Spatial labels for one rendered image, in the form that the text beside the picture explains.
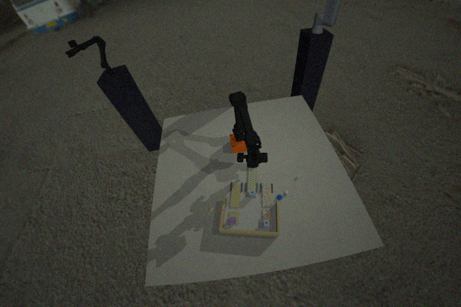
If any tan strip with teal dots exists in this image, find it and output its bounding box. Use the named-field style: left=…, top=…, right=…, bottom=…
left=247, top=168, right=257, bottom=197

